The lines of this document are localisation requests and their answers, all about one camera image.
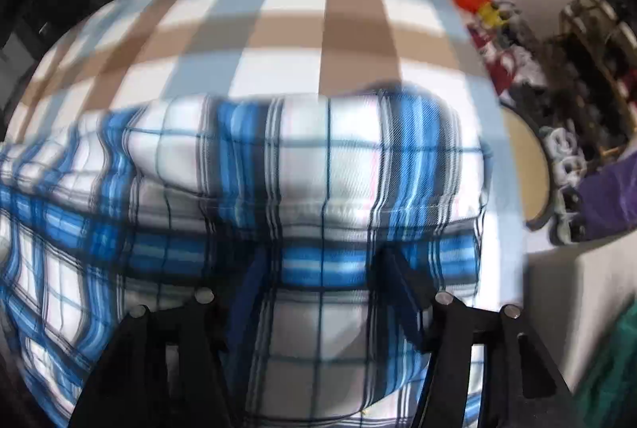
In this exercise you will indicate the colourful floor clutter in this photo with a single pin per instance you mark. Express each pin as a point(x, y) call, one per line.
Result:
point(477, 5)

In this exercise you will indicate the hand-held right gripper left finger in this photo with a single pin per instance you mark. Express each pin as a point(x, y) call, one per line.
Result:
point(244, 313)

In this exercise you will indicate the checkered bed sheet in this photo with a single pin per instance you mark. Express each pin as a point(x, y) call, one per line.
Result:
point(298, 25)

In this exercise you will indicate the wooden shoe rack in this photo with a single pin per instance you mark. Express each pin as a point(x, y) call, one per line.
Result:
point(597, 59)

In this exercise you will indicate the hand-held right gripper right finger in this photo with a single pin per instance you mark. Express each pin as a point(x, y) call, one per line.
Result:
point(405, 303)

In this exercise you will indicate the green cloth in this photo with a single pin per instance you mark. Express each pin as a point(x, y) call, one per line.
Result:
point(612, 368)

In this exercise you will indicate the blue plaid shirt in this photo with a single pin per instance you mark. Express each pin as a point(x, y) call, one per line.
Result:
point(323, 169)

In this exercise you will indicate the white sneaker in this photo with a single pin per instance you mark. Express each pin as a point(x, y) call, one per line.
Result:
point(560, 140)
point(570, 170)

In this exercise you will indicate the round wooden stool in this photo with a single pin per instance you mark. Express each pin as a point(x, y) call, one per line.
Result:
point(527, 169)

